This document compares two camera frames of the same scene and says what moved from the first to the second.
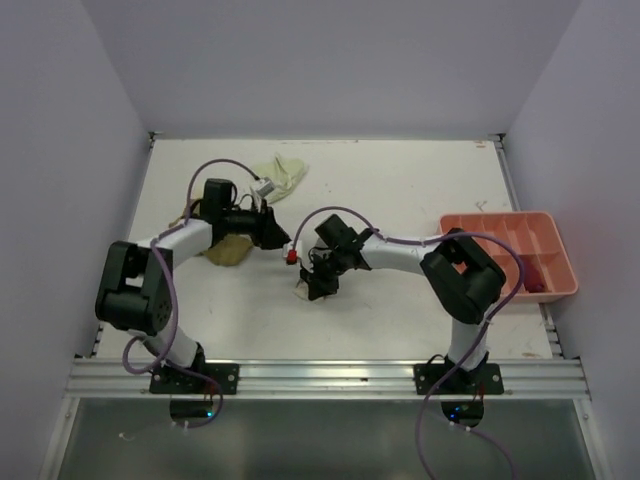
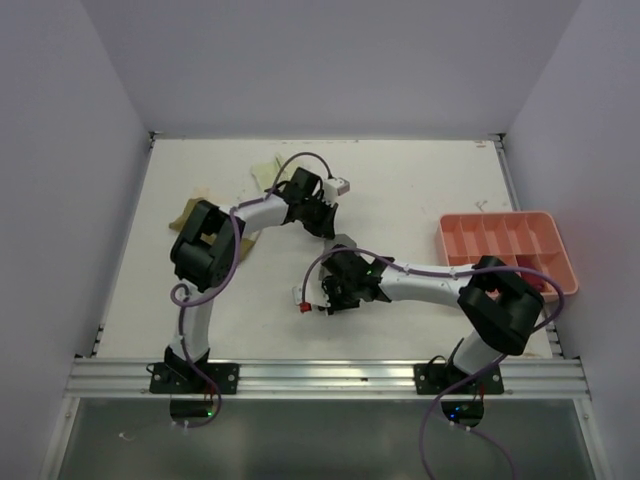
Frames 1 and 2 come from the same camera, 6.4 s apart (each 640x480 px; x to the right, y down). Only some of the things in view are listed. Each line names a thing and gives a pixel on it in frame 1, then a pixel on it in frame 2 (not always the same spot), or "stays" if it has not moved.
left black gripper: [267, 234] to [324, 227]
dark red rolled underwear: [532, 275] stays
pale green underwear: [284, 174] stays
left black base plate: [168, 381] stays
